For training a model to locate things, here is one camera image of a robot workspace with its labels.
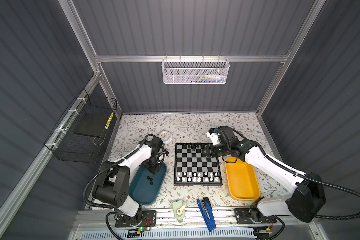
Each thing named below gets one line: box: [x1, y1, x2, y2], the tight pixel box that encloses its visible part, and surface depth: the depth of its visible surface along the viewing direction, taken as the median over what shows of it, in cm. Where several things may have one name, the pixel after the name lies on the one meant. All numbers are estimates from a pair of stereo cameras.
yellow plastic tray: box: [224, 157, 261, 201], surface depth 87 cm
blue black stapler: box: [196, 197, 217, 232], surface depth 75 cm
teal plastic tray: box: [129, 162, 168, 206], surface depth 86 cm
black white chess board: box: [173, 143, 223, 186], surface depth 91 cm
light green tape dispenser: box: [172, 199, 186, 223], surface depth 71 cm
